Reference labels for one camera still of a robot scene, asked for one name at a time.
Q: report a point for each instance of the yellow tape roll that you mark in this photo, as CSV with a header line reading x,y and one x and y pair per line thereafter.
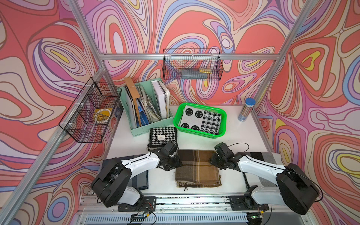
x,y
102,116

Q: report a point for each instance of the houndstooth black white scarf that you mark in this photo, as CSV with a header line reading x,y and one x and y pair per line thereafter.
x,y
160,136

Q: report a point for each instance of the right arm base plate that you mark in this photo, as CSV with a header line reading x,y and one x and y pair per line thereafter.
x,y
246,203

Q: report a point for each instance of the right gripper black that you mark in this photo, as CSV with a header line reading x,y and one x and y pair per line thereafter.
x,y
213,161

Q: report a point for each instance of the black wire basket left wall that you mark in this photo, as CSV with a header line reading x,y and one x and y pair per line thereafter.
x,y
78,121

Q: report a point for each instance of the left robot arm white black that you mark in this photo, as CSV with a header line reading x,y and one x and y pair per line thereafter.
x,y
111,184

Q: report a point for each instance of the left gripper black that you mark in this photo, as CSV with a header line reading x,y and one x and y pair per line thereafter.
x,y
178,163

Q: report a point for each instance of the grey navy striped scarf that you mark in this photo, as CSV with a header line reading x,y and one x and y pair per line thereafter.
x,y
141,181

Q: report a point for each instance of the white binder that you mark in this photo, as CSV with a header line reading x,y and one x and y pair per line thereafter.
x,y
163,98

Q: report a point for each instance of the brown plaid scarf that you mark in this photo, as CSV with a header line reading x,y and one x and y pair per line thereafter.
x,y
196,170

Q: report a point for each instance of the smiley checkered white black scarf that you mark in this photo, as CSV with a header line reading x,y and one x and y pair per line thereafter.
x,y
201,120

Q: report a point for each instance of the black wire basket wall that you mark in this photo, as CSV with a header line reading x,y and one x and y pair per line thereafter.
x,y
78,121
192,64

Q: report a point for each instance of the black wire basket back wall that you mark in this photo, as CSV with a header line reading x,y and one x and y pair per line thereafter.
x,y
192,64

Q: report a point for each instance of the aluminium rail front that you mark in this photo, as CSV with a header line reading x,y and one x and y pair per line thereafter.
x,y
190,209

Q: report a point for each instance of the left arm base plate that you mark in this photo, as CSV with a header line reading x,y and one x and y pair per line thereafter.
x,y
144,204

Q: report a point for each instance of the green plastic basket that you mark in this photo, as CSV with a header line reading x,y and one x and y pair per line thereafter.
x,y
179,113

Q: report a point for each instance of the brown cardboard folder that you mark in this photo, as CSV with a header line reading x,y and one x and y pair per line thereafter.
x,y
135,95

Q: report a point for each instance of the mint green file organizer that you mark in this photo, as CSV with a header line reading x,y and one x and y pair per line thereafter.
x,y
147,106

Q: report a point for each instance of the clear tube with blue cap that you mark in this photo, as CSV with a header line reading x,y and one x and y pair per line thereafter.
x,y
246,110

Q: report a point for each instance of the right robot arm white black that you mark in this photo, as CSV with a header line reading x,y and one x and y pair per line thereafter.
x,y
291,187

